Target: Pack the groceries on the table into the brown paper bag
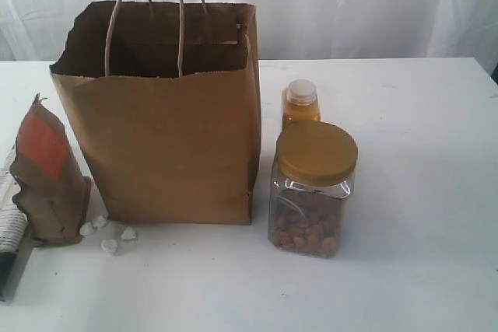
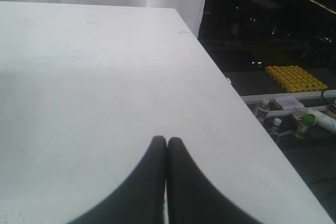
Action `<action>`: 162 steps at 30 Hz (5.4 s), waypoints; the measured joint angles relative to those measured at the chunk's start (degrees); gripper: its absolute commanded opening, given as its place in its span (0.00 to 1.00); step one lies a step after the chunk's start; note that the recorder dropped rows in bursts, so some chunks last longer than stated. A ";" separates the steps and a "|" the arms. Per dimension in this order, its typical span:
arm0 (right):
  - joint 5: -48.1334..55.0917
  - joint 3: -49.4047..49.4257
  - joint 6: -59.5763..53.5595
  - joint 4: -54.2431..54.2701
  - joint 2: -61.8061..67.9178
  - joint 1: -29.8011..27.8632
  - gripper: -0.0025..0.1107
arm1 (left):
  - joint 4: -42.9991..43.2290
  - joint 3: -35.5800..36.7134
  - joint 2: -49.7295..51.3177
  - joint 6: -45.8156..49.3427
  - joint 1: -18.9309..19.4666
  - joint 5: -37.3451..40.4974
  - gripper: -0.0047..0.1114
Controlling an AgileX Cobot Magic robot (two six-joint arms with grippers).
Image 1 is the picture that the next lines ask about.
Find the white crumpled pellet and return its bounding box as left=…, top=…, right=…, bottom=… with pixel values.
left=100, top=239, right=120, bottom=256
left=92, top=215, right=107, bottom=230
left=79, top=222, right=96, bottom=236
left=121, top=226, right=137, bottom=242

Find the small brown paper pouch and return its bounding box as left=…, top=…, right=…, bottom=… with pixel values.
left=9, top=95, right=92, bottom=246

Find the yellow juice bottle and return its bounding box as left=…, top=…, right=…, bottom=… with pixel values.
left=282, top=79, right=321, bottom=129

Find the dark blue pasta packet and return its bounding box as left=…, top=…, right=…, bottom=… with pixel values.
left=1, top=146, right=27, bottom=302

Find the clear nut jar gold lid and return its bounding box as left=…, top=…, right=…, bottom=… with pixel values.
left=268, top=121, right=358, bottom=258

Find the large brown paper bag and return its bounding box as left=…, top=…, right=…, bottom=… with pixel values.
left=50, top=0, right=261, bottom=225

